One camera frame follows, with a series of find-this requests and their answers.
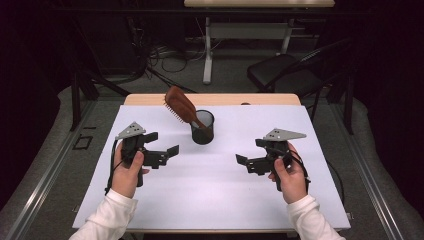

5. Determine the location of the aluminium floor rail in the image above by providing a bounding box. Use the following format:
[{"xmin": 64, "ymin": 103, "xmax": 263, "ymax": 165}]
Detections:
[
  {"xmin": 4, "ymin": 99, "xmax": 98, "ymax": 240},
  {"xmin": 329, "ymin": 103, "xmax": 406, "ymax": 240}
]

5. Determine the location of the right hand-held gripper black cable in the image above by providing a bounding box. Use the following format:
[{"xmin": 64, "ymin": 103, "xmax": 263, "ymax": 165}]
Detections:
[{"xmin": 285, "ymin": 149, "xmax": 346, "ymax": 205}]

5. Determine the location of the black mesh pen holder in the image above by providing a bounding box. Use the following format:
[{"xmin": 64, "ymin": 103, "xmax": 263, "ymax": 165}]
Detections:
[{"xmin": 189, "ymin": 109, "xmax": 216, "ymax": 146}]

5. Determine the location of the tangle of floor cables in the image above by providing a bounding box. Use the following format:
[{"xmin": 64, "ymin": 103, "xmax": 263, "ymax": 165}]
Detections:
[{"xmin": 133, "ymin": 16, "xmax": 222, "ymax": 94}]

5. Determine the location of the black folding chair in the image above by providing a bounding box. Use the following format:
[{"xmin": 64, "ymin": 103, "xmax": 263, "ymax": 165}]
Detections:
[{"xmin": 246, "ymin": 37, "xmax": 355, "ymax": 122}]

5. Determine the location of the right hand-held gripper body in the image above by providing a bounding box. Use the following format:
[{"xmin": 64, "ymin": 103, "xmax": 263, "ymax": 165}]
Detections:
[{"xmin": 246, "ymin": 128, "xmax": 307, "ymax": 176}]

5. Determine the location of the white table mat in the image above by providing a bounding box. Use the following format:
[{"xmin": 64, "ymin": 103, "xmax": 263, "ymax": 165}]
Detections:
[{"xmin": 72, "ymin": 104, "xmax": 352, "ymax": 231}]

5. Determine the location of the brown wooden hairbrush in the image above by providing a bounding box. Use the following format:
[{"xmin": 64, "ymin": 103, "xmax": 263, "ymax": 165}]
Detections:
[{"xmin": 163, "ymin": 85, "xmax": 209, "ymax": 131}]

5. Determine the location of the black horizontal metal bar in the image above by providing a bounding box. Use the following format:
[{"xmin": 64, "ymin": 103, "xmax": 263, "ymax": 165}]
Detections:
[{"xmin": 49, "ymin": 7, "xmax": 368, "ymax": 16}]

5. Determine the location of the left hand-held gripper black cable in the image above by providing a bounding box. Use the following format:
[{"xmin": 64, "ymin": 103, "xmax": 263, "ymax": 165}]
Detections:
[{"xmin": 104, "ymin": 139, "xmax": 124, "ymax": 196}]

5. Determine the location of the person's left hand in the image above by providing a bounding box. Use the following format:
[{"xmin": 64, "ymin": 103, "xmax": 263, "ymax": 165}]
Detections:
[{"xmin": 110, "ymin": 146, "xmax": 150, "ymax": 199}]

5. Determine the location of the black metal stand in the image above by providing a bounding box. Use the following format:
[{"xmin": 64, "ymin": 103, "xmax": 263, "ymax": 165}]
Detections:
[
  {"xmin": 69, "ymin": 69, "xmax": 132, "ymax": 132},
  {"xmin": 326, "ymin": 72, "xmax": 355, "ymax": 136}
]

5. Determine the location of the white-legged desk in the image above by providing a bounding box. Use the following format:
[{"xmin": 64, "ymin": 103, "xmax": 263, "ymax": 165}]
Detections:
[{"xmin": 183, "ymin": 0, "xmax": 336, "ymax": 85}]

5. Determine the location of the hand-held gripper black cable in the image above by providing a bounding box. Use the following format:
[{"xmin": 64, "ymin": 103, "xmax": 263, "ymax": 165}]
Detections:
[
  {"xmin": 285, "ymin": 149, "xmax": 346, "ymax": 205},
  {"xmin": 104, "ymin": 139, "xmax": 124, "ymax": 196}
]

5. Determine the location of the light wooden table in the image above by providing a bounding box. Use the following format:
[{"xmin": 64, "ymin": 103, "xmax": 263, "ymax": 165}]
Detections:
[{"xmin": 79, "ymin": 93, "xmax": 334, "ymax": 234}]

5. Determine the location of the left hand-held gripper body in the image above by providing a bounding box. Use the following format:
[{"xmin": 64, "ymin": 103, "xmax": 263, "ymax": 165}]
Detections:
[{"xmin": 114, "ymin": 121, "xmax": 170, "ymax": 188}]

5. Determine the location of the person's right hand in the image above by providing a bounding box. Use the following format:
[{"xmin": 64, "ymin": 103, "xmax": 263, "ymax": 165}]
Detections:
[{"xmin": 268, "ymin": 142, "xmax": 309, "ymax": 205}]

